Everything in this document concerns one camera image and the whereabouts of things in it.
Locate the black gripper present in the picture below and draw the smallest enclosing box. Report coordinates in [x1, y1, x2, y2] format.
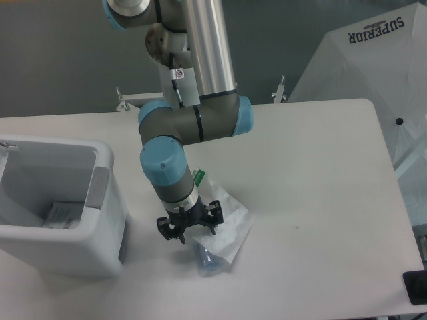
[156, 196, 223, 245]

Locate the white plastic bag green tag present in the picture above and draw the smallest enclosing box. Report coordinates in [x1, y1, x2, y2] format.
[186, 167, 256, 264]

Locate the clear plastic water bottle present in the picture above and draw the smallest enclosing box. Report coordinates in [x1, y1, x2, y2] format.
[193, 241, 223, 277]

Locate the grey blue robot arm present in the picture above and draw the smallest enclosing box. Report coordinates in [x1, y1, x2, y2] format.
[103, 1, 254, 240]

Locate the white plastic trash can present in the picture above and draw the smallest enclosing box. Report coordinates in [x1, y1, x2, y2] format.
[1, 133, 130, 277]

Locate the paper sheet in bin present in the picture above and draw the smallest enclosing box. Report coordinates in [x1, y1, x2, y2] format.
[41, 201, 84, 230]

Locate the black device at edge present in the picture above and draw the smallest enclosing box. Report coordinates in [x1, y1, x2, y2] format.
[402, 270, 427, 305]

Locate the white Superior umbrella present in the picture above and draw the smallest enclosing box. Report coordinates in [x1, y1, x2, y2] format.
[290, 3, 426, 226]

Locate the white metal mounting bracket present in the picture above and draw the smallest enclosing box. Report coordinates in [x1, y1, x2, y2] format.
[115, 87, 163, 112]

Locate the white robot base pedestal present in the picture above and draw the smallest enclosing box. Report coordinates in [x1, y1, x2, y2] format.
[158, 65, 200, 109]

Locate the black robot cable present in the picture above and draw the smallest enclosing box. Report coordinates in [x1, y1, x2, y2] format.
[168, 52, 186, 109]

